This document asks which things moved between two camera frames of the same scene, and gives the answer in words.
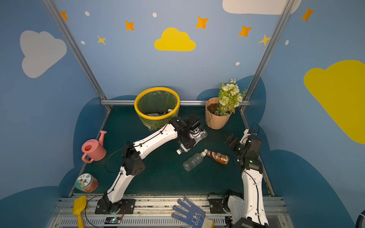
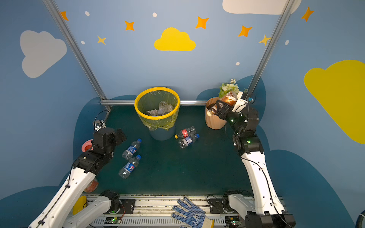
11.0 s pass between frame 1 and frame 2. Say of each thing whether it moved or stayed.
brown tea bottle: moved
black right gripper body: moved
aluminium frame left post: stayed
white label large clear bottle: moved
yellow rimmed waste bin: stayed
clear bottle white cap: moved
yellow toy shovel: stayed
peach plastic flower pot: stayed
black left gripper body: moved
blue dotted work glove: stayed
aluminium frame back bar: stayed
